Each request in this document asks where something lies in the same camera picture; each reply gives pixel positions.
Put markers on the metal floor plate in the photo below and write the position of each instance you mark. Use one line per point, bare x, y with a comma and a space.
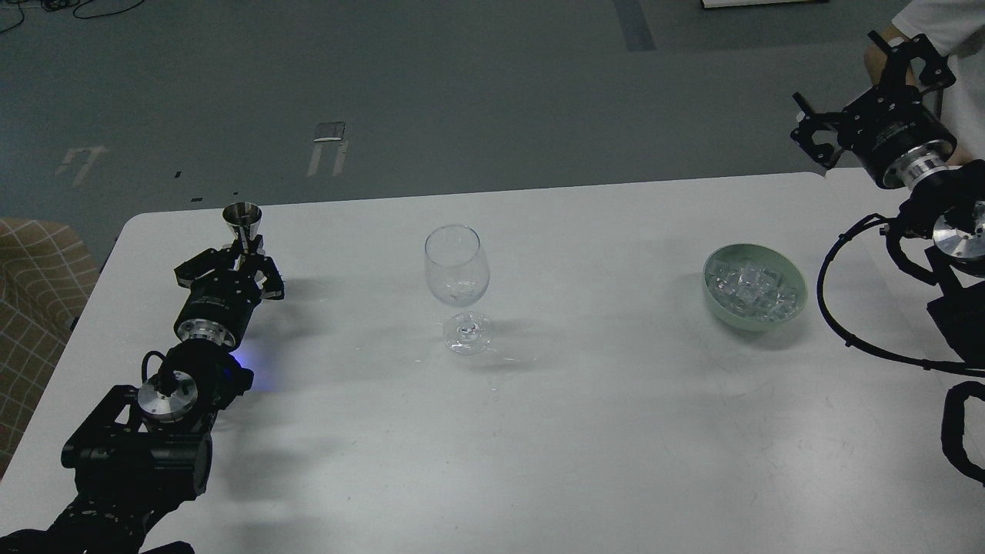
329, 132

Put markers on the steel double jigger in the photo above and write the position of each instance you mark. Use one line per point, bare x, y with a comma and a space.
243, 219

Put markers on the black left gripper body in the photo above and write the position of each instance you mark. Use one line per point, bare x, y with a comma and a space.
219, 305

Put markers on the checkered brown cushion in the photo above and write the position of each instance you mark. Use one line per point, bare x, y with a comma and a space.
47, 276

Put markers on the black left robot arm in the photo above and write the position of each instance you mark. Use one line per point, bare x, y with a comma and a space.
144, 451

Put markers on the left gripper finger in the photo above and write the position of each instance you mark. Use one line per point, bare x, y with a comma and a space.
259, 278
211, 269

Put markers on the green bowl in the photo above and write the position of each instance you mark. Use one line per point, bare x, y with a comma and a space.
760, 254

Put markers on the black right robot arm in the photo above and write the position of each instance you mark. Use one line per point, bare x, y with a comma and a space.
938, 231

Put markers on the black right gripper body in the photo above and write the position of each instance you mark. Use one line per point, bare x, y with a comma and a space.
886, 128

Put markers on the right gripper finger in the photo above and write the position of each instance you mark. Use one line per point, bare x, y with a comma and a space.
911, 70
816, 133

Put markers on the clear wine glass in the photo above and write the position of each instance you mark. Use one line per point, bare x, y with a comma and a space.
458, 275

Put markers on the person in white shirt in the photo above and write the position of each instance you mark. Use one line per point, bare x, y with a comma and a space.
955, 29

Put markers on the ice cubes in bowl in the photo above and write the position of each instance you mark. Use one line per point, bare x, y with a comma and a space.
752, 290

